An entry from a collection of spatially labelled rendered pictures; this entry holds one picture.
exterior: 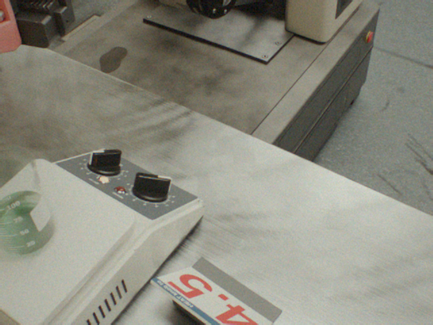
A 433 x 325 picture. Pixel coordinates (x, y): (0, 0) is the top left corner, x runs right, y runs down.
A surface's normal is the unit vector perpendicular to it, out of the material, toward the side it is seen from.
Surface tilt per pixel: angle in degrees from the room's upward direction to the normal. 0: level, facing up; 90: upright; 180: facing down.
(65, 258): 0
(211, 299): 40
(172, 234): 90
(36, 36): 90
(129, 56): 0
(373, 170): 0
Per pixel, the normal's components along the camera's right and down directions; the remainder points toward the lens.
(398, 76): -0.03, -0.68
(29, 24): -0.31, 0.70
